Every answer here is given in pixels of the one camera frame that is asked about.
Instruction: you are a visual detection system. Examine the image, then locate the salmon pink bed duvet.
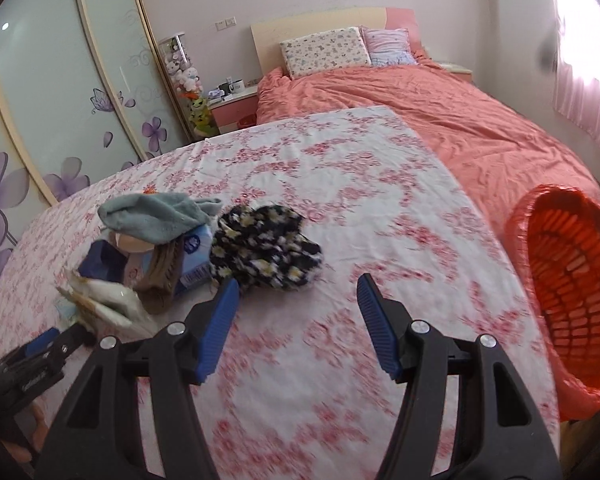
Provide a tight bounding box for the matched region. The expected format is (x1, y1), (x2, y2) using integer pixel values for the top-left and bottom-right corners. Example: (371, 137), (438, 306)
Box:
(257, 62), (600, 234)

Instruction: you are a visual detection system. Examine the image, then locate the white snack wrapper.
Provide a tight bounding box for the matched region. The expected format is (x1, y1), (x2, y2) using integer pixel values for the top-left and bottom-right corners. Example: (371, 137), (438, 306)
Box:
(56, 271), (159, 338)

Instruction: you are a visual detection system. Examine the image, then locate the glass sliding wardrobe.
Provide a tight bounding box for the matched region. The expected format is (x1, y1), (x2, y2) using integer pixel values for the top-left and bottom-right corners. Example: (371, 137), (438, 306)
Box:
(0, 0), (190, 277)

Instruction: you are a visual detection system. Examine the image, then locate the blue tissue pack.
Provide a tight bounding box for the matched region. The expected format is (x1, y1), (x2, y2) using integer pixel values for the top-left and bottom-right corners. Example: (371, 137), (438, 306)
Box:
(174, 224), (213, 297)

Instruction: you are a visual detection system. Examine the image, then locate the left pink bedside table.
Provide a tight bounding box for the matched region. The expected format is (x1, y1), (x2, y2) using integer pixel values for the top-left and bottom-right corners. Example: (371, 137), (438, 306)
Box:
(210, 86), (258, 133)

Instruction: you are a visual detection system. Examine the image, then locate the pink floral tablecloth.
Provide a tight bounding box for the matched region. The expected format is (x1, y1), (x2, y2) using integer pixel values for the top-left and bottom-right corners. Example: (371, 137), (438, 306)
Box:
(0, 106), (562, 479)

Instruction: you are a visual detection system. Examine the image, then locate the pink striped pillow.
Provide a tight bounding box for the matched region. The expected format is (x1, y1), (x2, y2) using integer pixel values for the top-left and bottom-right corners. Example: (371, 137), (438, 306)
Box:
(361, 27), (417, 67)

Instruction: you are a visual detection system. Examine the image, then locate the plush toy display tube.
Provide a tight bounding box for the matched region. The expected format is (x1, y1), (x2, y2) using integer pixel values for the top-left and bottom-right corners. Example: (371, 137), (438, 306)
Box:
(158, 32), (220, 140)

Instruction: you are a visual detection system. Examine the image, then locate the black floral scrunchie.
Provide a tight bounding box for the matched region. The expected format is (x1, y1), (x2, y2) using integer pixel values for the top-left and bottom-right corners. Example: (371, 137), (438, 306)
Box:
(209, 205), (324, 292)

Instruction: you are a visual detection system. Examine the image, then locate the right bedside table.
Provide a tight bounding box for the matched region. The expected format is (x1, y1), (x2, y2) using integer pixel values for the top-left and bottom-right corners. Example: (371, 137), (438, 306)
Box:
(438, 62), (474, 84)

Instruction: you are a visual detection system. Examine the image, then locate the pink sheer curtain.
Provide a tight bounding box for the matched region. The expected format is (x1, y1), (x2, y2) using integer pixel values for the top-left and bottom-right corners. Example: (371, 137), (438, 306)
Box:
(554, 0), (600, 147)

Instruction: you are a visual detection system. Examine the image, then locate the beige wooden headboard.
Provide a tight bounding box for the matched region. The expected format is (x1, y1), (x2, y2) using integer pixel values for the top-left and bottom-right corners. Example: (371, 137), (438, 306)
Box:
(250, 6), (424, 75)

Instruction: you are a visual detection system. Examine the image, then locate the floral white pillow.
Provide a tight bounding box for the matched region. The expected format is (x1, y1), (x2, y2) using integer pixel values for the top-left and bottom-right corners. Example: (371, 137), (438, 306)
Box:
(279, 27), (372, 79)

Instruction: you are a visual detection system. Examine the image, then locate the person's left hand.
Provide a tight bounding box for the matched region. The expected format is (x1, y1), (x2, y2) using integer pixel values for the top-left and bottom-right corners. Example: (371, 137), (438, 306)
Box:
(0, 401), (48, 468)

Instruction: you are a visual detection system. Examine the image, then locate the white mug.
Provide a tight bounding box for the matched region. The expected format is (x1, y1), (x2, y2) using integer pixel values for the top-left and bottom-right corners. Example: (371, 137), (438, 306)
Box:
(227, 79), (246, 94)

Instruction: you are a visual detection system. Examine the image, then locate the orange plastic laundry basket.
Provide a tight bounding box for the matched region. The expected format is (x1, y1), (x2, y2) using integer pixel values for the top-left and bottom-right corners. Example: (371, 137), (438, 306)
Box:
(503, 184), (600, 420)

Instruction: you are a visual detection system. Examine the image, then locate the grey blue sock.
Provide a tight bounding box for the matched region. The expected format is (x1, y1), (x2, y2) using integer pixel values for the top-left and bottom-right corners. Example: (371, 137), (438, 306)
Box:
(97, 192), (222, 245)

